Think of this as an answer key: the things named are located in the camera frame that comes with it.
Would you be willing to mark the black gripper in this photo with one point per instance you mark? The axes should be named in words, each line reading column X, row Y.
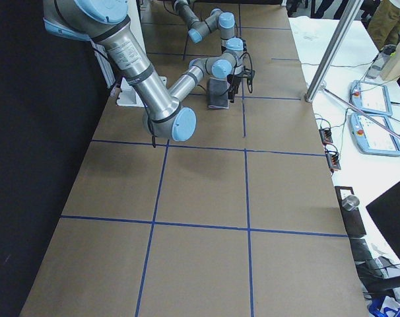
column 233, row 86

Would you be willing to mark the pink towel grey back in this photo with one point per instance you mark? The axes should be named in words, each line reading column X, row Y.
column 217, row 94

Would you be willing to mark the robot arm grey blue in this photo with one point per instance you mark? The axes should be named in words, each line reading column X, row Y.
column 107, row 23
column 219, row 20

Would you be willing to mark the far black connector box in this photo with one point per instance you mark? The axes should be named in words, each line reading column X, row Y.
column 326, row 135

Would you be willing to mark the black connector box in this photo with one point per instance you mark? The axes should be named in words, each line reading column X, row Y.
column 326, row 135
column 333, row 160

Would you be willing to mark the near black connector box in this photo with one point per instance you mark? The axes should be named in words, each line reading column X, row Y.
column 333, row 160

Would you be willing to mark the far teach pendant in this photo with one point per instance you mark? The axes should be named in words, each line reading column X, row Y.
column 370, row 97

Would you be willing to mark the teach pendant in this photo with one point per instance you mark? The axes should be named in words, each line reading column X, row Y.
column 371, row 139
column 370, row 97

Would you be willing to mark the near teach pendant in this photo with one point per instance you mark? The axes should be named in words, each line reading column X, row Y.
column 371, row 139

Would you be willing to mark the clear water bottle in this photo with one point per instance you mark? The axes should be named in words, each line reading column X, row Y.
column 381, row 59

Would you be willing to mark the silver metal cylinder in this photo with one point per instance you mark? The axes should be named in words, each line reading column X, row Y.
column 350, row 203

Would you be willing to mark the person in khaki trousers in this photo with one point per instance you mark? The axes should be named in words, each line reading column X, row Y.
column 384, row 26

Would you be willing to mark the black flat box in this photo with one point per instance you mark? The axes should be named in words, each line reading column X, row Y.
column 352, row 219

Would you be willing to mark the black monitor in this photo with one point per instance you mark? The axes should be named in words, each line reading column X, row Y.
column 385, row 213

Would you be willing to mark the aluminium frame post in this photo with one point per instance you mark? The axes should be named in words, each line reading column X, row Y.
column 335, row 42

